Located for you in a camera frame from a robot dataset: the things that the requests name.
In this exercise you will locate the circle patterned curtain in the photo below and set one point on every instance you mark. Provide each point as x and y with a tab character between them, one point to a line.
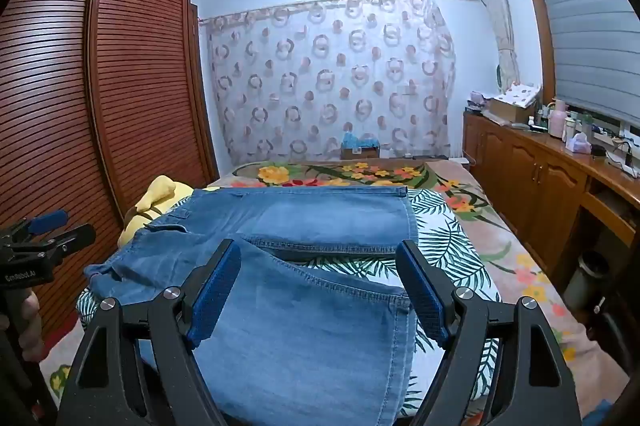
325	76

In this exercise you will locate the blue cloth bundle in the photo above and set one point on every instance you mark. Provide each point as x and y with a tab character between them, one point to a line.
357	140

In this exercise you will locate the blue denim pants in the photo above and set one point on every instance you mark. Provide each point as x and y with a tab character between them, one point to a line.
300	331

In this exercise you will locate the wooden side cabinet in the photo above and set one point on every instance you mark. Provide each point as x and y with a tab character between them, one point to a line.
520	176

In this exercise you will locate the grey window blind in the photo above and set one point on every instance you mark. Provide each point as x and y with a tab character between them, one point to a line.
585	31

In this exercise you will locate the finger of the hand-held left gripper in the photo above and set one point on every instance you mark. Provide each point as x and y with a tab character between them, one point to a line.
75	237
47	221

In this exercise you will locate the pink thermos jug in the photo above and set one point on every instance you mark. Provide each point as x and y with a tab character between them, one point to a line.
558	121

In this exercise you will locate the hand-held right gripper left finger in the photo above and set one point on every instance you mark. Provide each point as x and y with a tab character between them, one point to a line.
215	291

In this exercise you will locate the pink bag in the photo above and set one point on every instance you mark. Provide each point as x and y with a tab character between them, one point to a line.
476	101

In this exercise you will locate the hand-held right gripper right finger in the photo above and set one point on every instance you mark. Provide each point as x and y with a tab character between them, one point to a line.
425	291

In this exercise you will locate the floral blanket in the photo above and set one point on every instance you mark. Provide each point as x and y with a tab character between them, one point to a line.
500	226

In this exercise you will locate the blue denim garment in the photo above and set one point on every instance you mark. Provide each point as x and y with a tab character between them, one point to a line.
597	413

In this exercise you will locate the beige window curtain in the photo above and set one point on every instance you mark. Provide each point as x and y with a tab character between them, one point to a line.
500	16

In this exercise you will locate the cardboard box with dotted lid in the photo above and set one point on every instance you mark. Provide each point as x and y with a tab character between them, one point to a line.
515	103

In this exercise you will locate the grey trash bin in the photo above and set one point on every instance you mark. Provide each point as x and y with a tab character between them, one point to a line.
585	281

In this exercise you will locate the purple tissue box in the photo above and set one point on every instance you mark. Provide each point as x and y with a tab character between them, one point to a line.
579	143

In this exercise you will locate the yellow plush toy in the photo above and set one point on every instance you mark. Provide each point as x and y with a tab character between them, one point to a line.
155	196

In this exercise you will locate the leaf print bed sheet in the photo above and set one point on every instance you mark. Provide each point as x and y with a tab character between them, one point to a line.
450	236

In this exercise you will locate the wooden slatted wardrobe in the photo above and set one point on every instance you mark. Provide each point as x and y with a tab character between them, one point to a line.
125	81

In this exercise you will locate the white bottle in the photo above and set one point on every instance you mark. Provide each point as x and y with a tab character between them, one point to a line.
570	130

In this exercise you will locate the brown cardboard box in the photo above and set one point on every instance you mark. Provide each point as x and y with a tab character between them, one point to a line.
360	153

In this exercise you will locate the person's left hand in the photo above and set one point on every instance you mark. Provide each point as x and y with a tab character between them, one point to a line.
31	321

